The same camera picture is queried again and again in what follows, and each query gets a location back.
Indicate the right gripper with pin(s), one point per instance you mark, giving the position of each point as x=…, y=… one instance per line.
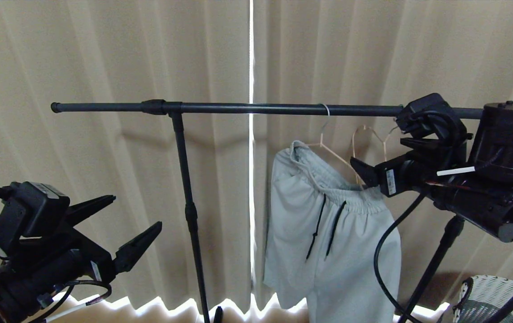
x=413, y=172

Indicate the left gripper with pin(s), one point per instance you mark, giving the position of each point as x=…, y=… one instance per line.
x=59, y=264

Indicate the pale grey shorts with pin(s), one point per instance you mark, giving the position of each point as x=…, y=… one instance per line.
x=328, y=269

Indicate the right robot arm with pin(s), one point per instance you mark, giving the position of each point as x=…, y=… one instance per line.
x=507, y=143

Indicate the black clothes rack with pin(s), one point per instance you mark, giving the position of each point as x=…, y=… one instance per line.
x=238, y=108

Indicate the white laundry basket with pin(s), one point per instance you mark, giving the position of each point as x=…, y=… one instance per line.
x=498, y=296

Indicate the beige curtain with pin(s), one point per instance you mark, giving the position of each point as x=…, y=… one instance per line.
x=104, y=54

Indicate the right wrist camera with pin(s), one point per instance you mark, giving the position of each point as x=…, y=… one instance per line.
x=427, y=112

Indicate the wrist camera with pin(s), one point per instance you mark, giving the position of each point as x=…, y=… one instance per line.
x=427, y=112
x=32, y=211

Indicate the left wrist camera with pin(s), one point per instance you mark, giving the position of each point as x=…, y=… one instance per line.
x=32, y=211

